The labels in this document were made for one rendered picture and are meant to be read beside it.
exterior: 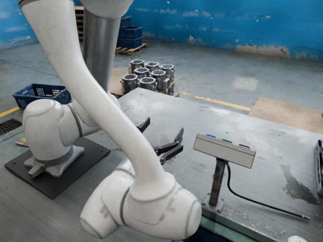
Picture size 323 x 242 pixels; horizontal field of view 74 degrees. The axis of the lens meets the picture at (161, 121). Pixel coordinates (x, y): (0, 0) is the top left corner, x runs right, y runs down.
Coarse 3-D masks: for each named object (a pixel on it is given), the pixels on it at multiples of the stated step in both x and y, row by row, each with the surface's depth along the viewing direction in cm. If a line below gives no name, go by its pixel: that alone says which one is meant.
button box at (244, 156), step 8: (200, 136) 65; (208, 136) 64; (200, 144) 64; (208, 144) 63; (216, 144) 63; (224, 144) 62; (232, 144) 61; (208, 152) 63; (216, 152) 62; (224, 152) 61; (232, 152) 61; (240, 152) 60; (248, 152) 59; (232, 160) 60; (240, 160) 59; (248, 160) 59; (248, 168) 59
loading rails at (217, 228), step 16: (208, 208) 61; (208, 224) 58; (224, 224) 58; (240, 224) 57; (176, 240) 55; (192, 240) 64; (208, 240) 60; (224, 240) 56; (240, 240) 55; (256, 240) 55; (272, 240) 53
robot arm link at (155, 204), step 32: (32, 0) 39; (64, 0) 41; (64, 32) 42; (64, 64) 43; (96, 96) 44; (128, 128) 43; (128, 192) 50; (160, 192) 43; (128, 224) 48; (160, 224) 42; (192, 224) 42
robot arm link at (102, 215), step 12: (108, 180) 56; (120, 180) 55; (132, 180) 58; (96, 192) 54; (108, 192) 52; (120, 192) 51; (96, 204) 50; (108, 204) 50; (120, 204) 49; (84, 216) 50; (96, 216) 49; (108, 216) 50; (120, 216) 49; (84, 228) 51; (96, 228) 48; (108, 228) 49
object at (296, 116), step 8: (256, 104) 279; (264, 104) 279; (272, 104) 279; (280, 104) 279; (288, 104) 279; (256, 112) 261; (264, 112) 261; (272, 112) 261; (280, 112) 261; (288, 112) 261; (296, 112) 261; (304, 112) 261; (312, 112) 261; (320, 112) 261; (272, 120) 246; (280, 120) 246; (288, 120) 246; (296, 120) 246; (304, 120) 246; (312, 120) 246; (320, 120) 246; (304, 128) 233; (312, 128) 233; (320, 128) 233
